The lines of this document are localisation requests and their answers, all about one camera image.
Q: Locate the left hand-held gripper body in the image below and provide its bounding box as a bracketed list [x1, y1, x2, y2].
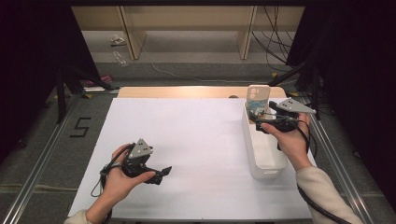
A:
[120, 138, 155, 179]

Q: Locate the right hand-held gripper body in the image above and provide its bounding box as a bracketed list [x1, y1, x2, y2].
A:
[255, 97, 317, 133]

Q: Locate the white plastic storage bin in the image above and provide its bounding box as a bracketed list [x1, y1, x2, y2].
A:
[242, 101, 289, 180]

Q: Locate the person's right hand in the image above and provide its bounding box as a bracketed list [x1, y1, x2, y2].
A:
[261, 113, 313, 173]

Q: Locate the person's left hand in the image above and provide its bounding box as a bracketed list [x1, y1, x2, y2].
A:
[98, 143, 157, 209]

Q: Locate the black metal stand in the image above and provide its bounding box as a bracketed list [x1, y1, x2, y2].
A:
[55, 66, 120, 125]
[267, 62, 321, 120]

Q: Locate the white table mat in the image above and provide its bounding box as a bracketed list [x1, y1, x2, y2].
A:
[67, 97, 340, 221]

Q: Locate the black curtain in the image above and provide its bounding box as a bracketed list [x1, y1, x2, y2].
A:
[0, 0, 101, 162]
[286, 0, 396, 213]

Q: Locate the wooden table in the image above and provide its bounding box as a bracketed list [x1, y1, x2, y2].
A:
[117, 86, 288, 99]

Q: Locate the pink object on floor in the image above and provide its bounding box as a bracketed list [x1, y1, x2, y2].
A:
[86, 74, 114, 88]

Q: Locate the clear plastic piece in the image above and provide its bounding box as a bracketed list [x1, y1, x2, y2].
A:
[112, 50, 129, 68]

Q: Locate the crumpled white scrap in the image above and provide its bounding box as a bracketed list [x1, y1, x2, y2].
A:
[109, 34, 127, 48]

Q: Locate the light wooden shelf unit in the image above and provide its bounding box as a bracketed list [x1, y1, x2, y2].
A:
[70, 5, 306, 61]

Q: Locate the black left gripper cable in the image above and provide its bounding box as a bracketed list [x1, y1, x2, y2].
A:
[91, 143, 136, 224]

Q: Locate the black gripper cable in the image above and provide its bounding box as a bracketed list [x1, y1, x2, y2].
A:
[248, 113, 353, 224]
[91, 143, 136, 224]

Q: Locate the bundle of black cables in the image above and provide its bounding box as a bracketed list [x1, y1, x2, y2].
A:
[251, 6, 300, 73]

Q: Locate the aluminium floor rail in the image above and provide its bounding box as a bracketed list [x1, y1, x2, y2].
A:
[0, 92, 82, 224]
[298, 96, 375, 224]

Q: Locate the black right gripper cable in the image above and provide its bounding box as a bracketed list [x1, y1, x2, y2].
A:
[248, 113, 353, 224]

